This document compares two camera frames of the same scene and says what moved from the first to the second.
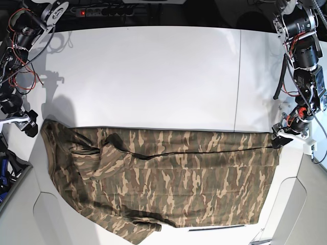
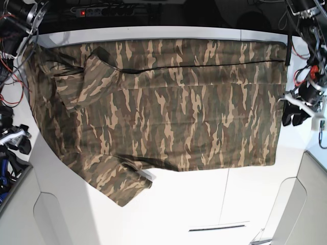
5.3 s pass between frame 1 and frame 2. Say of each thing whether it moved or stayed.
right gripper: moved
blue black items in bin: stayed
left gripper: moved
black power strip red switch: stayed
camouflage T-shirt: moved
